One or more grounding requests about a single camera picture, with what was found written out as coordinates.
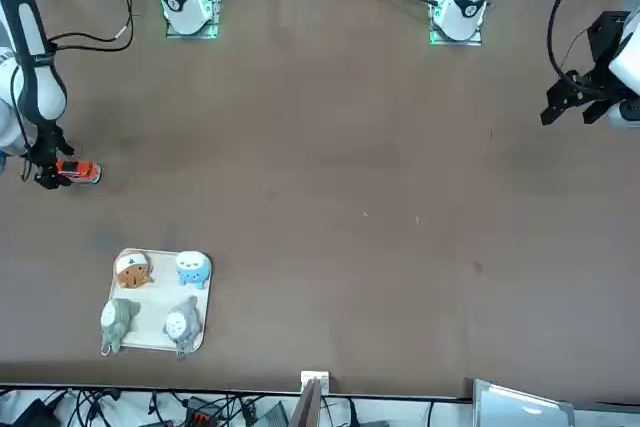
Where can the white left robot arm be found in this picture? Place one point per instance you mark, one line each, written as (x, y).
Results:
(465, 2)

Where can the silver grey metal box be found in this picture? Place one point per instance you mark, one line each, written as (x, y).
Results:
(520, 407)

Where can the red-and-black connector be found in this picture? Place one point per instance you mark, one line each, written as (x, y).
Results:
(200, 418)

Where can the white post bracket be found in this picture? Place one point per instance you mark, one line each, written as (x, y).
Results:
(315, 376)

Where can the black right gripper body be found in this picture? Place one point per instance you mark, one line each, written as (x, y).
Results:
(47, 139)

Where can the light blue plush toy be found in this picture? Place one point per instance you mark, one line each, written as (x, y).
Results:
(191, 269)

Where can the orange hamster plush toy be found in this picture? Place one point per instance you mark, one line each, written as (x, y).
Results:
(132, 272)

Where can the grey plush toy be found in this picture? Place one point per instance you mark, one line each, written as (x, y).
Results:
(181, 324)

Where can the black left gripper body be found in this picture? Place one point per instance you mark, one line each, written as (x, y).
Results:
(607, 39)

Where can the beige plastic tray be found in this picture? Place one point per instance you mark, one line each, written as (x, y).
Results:
(160, 297)

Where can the orange-and-blue toy bus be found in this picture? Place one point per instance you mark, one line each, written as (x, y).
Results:
(82, 170)

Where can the camera mounting post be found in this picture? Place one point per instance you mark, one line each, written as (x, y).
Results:
(307, 407)

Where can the black flat box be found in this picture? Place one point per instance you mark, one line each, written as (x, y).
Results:
(32, 414)

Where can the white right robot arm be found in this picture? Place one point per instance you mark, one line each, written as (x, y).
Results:
(182, 2)

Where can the grey-green plush toy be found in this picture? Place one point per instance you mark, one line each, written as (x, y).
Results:
(117, 324)

